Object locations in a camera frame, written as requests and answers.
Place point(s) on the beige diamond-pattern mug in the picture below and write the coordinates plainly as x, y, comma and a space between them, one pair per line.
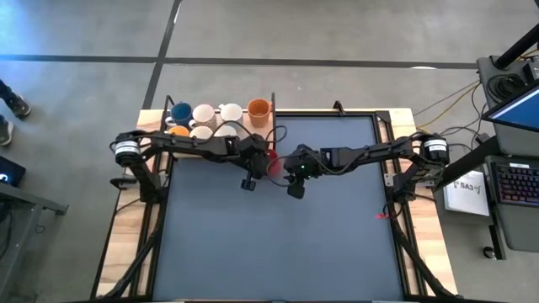
204, 114

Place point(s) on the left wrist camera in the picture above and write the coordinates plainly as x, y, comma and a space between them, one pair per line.
248, 184

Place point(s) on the red and white mug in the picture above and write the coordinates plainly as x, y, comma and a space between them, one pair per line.
275, 166

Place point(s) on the person's shoes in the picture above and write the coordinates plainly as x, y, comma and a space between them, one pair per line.
19, 107

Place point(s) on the black electronic device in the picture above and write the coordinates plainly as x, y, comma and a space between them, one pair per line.
10, 170

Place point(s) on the black aluminium table frame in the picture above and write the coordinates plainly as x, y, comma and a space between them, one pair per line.
328, 114

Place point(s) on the grey equipment cart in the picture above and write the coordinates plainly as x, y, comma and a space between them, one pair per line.
522, 227

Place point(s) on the red tag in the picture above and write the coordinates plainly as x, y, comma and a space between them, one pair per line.
382, 216

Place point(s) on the open laptop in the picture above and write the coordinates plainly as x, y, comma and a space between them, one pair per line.
520, 111

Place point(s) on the black pole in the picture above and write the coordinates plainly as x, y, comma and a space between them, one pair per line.
518, 48

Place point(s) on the grey desk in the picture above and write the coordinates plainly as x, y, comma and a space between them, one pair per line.
42, 205

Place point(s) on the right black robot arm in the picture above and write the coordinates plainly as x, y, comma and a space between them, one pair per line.
370, 152

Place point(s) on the black caster wheel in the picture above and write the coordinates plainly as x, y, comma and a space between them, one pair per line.
489, 252

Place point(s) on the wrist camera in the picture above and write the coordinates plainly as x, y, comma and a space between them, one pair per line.
248, 184
296, 191

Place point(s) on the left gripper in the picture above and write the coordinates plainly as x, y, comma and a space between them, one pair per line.
254, 157

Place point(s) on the backlit keyboard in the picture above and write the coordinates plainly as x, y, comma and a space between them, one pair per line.
518, 185

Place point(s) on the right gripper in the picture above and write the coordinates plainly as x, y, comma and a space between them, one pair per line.
303, 162

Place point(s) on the black clamp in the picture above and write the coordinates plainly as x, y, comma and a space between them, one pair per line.
338, 107

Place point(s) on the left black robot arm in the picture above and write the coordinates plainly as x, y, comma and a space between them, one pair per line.
189, 145

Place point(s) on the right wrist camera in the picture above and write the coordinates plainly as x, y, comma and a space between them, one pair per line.
296, 191

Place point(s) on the white mug green leaf pattern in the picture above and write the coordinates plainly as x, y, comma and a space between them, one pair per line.
231, 113

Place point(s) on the black support beam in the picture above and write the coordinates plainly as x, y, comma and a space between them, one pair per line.
467, 164

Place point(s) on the orange faceted mug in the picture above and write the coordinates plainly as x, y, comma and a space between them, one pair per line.
258, 111

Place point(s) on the yellow mug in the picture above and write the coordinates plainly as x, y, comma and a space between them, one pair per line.
179, 131

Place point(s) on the white paper sheet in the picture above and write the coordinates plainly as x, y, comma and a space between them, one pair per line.
467, 198

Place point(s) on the white metal bracket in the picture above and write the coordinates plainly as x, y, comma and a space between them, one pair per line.
388, 180

